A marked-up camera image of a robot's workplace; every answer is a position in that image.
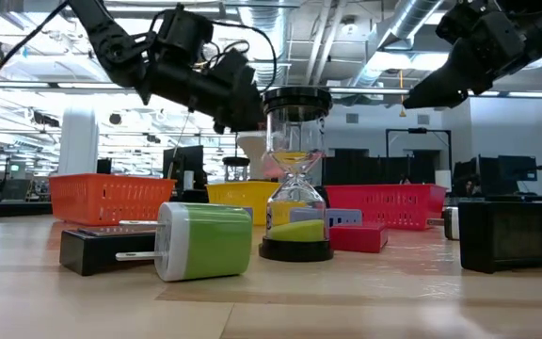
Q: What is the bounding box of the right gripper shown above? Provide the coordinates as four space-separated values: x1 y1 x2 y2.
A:
402 0 529 110

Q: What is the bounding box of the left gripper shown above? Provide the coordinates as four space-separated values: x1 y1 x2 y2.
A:
141 4 266 136

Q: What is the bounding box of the black capped hourglass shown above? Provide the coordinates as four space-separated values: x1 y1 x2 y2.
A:
258 86 335 264
222 155 251 184

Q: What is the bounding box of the green white small charger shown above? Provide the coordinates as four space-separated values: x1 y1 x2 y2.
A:
114 202 254 283

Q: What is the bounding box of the light blue wall charger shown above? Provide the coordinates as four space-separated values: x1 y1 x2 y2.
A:
289 207 364 230

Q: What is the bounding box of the silver white small charger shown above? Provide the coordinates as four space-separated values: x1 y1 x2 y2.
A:
442 205 461 242

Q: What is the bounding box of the red box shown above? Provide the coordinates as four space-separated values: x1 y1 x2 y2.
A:
329 221 389 254

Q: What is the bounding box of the small black bar block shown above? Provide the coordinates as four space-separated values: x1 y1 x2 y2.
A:
457 200 542 275

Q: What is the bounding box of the black rectangular box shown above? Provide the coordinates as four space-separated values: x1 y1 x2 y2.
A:
58 224 159 277

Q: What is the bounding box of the black computer monitor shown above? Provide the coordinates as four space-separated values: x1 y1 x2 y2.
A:
162 144 205 190

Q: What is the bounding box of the yellow plastic basket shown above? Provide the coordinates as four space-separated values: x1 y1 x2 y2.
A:
205 180 282 227

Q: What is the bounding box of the person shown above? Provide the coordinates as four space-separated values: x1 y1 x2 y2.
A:
463 173 483 198

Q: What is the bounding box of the black monitor on stand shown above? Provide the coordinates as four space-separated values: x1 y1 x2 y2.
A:
496 154 542 197

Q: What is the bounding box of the red plastic basket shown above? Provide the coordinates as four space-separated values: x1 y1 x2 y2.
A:
323 183 449 232

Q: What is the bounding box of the orange plastic basket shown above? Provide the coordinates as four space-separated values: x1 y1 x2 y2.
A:
48 172 177 227

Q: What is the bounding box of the white building column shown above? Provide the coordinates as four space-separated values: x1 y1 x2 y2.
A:
57 106 100 176

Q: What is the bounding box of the black gantry frame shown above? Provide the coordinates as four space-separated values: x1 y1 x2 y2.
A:
385 127 454 187

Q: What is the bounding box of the silver ceiling air duct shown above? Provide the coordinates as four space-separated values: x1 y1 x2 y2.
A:
345 0 444 90

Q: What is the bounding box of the black partition wall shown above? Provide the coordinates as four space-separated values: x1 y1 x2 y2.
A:
322 148 437 187

